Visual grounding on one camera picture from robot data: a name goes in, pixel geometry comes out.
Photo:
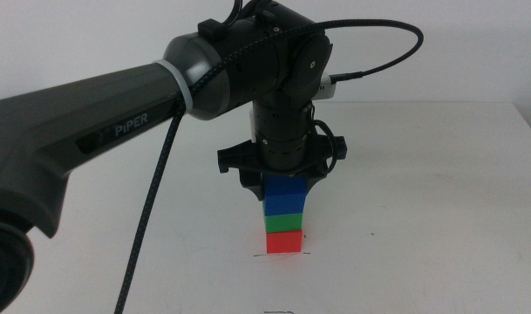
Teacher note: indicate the red cube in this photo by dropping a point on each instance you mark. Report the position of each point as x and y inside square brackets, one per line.
[284, 242]

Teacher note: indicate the green cube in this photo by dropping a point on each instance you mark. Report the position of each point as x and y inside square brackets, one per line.
[282, 222]

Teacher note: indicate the blue cube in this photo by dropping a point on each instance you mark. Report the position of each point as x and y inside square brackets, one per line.
[284, 196]

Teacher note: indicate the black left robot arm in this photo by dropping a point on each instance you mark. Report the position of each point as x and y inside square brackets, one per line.
[73, 122]

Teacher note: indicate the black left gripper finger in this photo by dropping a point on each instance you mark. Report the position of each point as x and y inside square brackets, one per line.
[311, 183]
[256, 185]

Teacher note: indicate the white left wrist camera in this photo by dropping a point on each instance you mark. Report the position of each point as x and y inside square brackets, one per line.
[328, 89]

